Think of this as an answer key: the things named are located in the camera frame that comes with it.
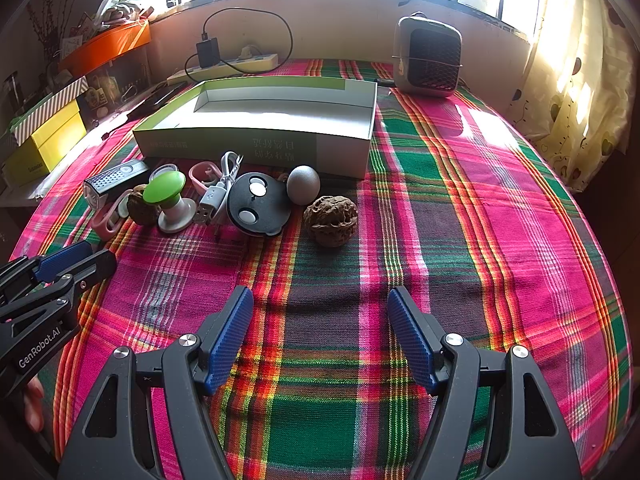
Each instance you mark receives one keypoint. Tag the cream patterned curtain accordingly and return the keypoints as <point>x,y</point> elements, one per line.
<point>575,110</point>

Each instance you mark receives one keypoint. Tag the pink clip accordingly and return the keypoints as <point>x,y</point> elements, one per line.
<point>102,225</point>
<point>197,177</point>

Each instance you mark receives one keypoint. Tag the beige plug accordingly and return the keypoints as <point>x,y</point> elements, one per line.
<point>247,51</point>

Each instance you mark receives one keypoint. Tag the green and white knob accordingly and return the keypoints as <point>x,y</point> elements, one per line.
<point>165,187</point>

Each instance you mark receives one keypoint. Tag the grey egg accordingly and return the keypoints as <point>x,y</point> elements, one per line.
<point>302,185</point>

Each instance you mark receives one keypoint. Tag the green and white cardboard box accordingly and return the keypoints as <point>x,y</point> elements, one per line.
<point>260,145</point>

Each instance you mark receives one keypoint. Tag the pink green plaid blanket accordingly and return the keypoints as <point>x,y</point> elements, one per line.
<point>350,260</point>

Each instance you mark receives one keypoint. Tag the cream power strip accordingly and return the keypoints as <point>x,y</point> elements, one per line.
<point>250,62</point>

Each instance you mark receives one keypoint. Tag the person's left hand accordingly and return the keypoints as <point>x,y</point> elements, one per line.
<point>34,405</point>

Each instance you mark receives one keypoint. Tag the small black stick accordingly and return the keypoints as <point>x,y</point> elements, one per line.
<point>385,81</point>

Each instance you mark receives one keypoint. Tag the clear plastic bag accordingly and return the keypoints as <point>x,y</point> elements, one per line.
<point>120,2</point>

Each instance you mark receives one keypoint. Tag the black charger adapter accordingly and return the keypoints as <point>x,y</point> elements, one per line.
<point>207,52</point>

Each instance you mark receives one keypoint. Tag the small brown walnut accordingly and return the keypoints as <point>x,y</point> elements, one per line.
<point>140,207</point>

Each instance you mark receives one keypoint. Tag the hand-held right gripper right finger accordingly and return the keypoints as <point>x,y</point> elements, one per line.
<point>410,332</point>

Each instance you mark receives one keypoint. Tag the large brown walnut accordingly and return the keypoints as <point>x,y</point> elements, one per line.
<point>330,220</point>

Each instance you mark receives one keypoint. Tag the black round disc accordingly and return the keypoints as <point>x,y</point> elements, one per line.
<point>265,207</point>

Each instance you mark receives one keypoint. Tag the yellow box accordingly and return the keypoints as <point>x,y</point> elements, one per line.
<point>55,145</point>

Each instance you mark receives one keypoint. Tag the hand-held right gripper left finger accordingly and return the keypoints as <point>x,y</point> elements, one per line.
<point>232,332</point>

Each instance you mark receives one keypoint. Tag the striped box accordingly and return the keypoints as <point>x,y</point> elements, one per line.
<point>50,105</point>

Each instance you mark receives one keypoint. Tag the orange box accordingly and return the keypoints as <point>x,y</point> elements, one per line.
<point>110,42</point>

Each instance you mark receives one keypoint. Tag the black bike light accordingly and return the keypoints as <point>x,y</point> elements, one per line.
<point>117,177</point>

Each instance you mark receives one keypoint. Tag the black tablet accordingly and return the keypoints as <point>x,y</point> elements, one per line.
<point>155,99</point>

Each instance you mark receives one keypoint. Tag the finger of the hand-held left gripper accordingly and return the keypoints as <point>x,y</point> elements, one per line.
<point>62,260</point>
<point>92,266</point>

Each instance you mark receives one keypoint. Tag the clear small cup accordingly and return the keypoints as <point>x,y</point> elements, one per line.
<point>162,170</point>

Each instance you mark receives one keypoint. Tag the dried branches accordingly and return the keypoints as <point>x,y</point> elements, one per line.
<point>42,30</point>

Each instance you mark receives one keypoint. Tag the grey space heater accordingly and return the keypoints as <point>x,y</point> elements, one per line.
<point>425,55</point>

